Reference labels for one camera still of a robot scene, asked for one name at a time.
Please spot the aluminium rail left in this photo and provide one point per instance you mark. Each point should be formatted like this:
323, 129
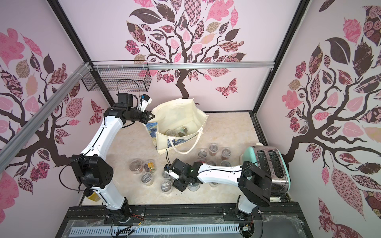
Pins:
11, 149

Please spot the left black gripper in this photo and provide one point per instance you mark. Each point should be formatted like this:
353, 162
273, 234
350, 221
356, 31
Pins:
145, 114

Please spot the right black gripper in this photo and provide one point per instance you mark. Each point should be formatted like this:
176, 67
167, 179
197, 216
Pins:
180, 183

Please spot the cream canvas tote bag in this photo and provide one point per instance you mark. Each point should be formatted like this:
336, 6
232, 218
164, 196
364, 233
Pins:
174, 115

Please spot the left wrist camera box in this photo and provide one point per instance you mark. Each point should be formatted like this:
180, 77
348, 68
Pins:
145, 100

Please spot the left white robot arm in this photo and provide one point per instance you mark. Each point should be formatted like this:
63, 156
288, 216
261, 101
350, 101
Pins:
90, 167

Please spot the mint green chrome toaster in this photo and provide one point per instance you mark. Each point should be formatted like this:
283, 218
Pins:
269, 159

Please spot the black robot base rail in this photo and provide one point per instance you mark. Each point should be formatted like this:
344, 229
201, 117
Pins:
280, 220

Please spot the yellow jar near base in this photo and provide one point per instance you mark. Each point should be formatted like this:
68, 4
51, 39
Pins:
93, 195

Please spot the clear lid seed jar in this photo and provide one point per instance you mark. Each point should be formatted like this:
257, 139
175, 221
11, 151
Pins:
171, 132

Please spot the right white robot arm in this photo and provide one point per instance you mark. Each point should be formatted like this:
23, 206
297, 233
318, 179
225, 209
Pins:
253, 182

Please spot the white slotted cable duct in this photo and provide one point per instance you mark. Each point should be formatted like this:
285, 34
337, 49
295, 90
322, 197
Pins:
155, 231

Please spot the eleventh clear seed jar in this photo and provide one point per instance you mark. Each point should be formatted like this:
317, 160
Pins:
202, 154

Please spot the aluminium rail back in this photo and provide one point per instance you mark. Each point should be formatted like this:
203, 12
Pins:
196, 65

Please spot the aluminium rail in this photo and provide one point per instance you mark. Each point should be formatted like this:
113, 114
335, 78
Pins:
196, 65
11, 149

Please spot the yellow label jar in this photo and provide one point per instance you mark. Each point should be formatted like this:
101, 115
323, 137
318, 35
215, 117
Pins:
149, 166

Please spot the black wire wall basket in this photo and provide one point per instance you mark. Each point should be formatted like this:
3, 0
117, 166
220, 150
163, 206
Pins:
118, 76

